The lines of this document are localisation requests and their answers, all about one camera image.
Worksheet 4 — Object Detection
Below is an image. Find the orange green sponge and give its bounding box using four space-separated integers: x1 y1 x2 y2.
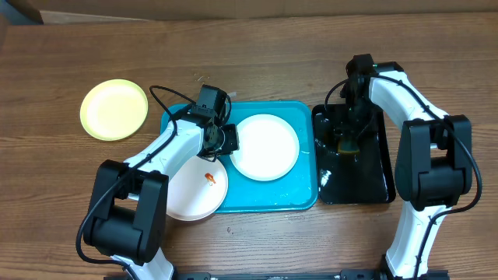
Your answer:
337 135 359 155

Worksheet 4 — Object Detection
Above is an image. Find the white plate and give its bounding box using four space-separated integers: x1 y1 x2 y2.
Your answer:
167 156 228 222
230 114 300 181

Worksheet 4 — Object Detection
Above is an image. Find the yellow plate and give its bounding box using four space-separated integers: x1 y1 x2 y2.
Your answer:
79 79 149 141

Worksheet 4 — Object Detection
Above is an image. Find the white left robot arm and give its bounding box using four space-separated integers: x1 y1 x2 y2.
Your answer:
75 107 238 279

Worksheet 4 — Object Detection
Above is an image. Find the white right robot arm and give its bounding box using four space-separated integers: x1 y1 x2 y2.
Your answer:
337 54 481 279

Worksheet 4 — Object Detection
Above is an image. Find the black water tray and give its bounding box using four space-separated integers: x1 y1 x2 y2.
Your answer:
312 104 396 205

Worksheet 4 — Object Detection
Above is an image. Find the brown cardboard backboard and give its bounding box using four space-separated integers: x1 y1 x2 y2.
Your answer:
1 0 497 23

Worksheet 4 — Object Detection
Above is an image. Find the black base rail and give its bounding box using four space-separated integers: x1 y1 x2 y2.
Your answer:
177 268 451 280

